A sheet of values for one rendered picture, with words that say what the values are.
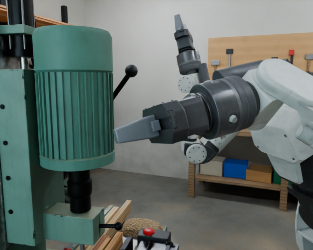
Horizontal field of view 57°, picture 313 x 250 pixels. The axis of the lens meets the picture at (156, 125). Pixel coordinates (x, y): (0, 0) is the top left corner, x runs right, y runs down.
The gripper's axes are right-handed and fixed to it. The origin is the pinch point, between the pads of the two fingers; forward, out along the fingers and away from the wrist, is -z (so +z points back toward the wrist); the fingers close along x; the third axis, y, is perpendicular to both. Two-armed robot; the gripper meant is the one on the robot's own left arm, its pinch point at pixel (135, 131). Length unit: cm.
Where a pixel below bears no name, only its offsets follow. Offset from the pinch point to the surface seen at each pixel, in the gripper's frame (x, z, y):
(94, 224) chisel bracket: 31.6, -7.7, -20.3
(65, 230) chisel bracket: 35.5, -14.4, -20.4
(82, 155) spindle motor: 25.1, -6.4, -2.9
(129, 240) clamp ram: 32.9, -0.3, -27.6
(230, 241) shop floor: 184, 104, -124
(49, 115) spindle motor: 25.3, -10.6, 7.0
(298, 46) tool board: 222, 274, 35
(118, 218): 58, 2, -30
